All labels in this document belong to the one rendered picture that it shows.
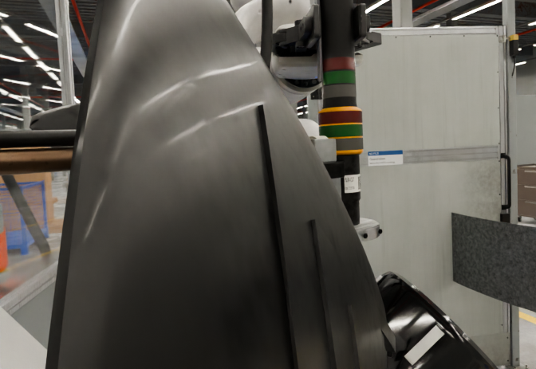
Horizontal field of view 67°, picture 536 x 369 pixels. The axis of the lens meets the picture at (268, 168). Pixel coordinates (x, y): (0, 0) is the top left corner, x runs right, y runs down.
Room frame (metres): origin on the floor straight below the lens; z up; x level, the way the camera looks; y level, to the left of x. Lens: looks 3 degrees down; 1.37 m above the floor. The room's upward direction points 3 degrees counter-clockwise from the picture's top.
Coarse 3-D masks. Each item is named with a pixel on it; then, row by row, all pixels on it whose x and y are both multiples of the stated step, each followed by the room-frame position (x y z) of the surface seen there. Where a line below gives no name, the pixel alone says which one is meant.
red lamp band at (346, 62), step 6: (324, 60) 0.40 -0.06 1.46; (330, 60) 0.40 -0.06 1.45; (336, 60) 0.39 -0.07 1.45; (342, 60) 0.39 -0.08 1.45; (348, 60) 0.39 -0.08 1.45; (354, 60) 0.40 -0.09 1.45; (324, 66) 0.40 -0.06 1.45; (330, 66) 0.40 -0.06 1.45; (336, 66) 0.39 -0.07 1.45; (342, 66) 0.39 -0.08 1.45; (348, 66) 0.39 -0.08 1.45; (354, 66) 0.40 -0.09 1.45
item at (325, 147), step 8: (320, 144) 0.37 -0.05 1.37; (328, 144) 0.37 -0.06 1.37; (320, 152) 0.37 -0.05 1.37; (328, 152) 0.37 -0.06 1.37; (336, 152) 0.38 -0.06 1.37; (328, 160) 0.37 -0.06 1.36; (336, 160) 0.38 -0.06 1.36; (328, 168) 0.36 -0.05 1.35; (336, 168) 0.37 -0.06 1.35; (344, 168) 0.38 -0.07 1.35; (336, 176) 0.37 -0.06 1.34; (344, 176) 0.38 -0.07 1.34; (336, 184) 0.38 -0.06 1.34; (360, 224) 0.40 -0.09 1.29; (368, 224) 0.40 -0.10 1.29; (376, 224) 0.40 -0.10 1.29; (360, 232) 0.37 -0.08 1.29; (368, 232) 0.38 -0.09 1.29; (376, 232) 0.39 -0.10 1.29; (368, 240) 0.38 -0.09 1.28
